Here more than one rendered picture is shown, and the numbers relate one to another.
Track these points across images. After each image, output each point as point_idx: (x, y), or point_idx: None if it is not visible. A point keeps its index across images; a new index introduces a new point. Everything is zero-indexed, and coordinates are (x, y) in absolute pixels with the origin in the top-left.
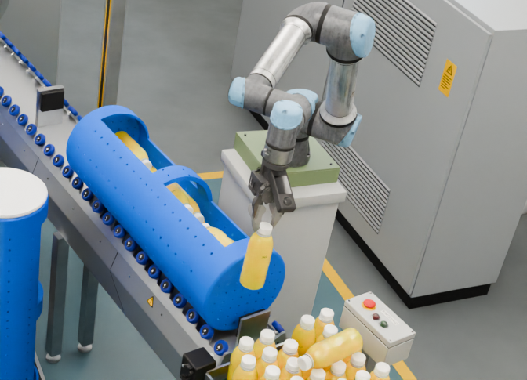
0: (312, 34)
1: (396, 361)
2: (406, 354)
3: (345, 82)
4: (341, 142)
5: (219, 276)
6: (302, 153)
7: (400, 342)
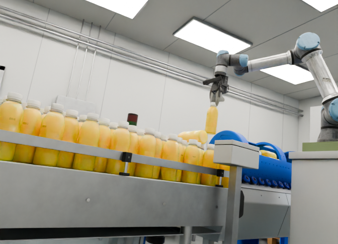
0: (291, 53)
1: (222, 161)
2: (229, 158)
3: (313, 71)
4: (329, 112)
5: (211, 139)
6: (327, 134)
7: (222, 142)
